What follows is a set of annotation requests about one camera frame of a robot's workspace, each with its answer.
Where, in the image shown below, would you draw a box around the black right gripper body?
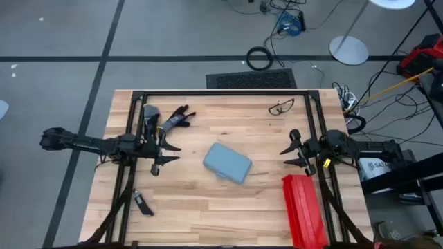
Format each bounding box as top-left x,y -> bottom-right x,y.
289,129 -> 326,176

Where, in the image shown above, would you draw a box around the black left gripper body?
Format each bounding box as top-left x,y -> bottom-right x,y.
138,127 -> 164,176

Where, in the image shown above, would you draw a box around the grey plastic tool case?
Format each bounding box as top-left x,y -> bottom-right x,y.
202,142 -> 253,185

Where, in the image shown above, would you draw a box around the red black tool box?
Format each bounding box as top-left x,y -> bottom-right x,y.
396,33 -> 443,79

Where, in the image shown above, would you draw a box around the black work glove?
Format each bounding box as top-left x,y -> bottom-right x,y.
161,104 -> 197,133

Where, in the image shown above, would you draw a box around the grey work glove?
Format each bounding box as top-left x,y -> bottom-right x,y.
143,104 -> 161,127

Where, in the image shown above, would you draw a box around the clear safety glasses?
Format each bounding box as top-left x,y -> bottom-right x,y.
268,98 -> 296,116

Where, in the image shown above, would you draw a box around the black utility knife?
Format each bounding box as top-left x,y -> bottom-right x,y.
132,188 -> 155,217

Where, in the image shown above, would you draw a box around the red plastic bin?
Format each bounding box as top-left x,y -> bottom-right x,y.
281,174 -> 329,249

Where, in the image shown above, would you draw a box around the white cardboard box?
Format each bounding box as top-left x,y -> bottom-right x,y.
358,157 -> 392,183

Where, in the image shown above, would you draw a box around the white power strip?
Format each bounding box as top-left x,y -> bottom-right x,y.
341,88 -> 359,111

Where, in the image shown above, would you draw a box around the black shelf rack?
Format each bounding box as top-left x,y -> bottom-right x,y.
359,151 -> 443,236

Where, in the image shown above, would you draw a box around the person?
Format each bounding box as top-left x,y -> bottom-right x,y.
375,221 -> 443,249

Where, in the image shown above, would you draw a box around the thin black stand pole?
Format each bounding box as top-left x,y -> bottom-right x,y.
356,6 -> 437,108

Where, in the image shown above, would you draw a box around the thick black hose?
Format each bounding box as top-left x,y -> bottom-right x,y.
345,113 -> 367,136

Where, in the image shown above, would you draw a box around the black aluminium table frame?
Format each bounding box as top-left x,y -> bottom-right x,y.
82,89 -> 374,249

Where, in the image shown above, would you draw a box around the black coiled cable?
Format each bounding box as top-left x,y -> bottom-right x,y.
246,46 -> 274,71

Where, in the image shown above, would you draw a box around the yellow floor cable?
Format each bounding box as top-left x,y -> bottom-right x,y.
342,67 -> 434,115

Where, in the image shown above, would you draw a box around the white round pedestal table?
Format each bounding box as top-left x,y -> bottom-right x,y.
328,0 -> 416,66

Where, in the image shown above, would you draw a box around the blue coiled cable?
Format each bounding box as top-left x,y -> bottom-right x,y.
276,12 -> 302,37

